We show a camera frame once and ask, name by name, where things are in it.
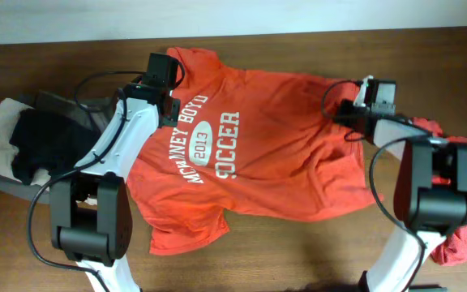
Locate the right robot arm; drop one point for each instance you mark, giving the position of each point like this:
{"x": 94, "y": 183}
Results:
{"x": 405, "y": 251}

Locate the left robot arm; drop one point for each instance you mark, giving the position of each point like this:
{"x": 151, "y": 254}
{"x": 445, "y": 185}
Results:
{"x": 90, "y": 215}

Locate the orange soccer t-shirt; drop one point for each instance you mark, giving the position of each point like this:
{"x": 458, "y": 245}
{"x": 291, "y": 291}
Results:
{"x": 251, "y": 142}

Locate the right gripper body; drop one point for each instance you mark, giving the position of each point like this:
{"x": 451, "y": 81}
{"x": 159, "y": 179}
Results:
{"x": 348, "y": 112}

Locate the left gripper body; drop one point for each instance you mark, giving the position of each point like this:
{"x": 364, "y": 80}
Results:
{"x": 169, "y": 112}

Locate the grey folded garment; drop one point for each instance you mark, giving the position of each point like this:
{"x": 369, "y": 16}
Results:
{"x": 67, "y": 107}

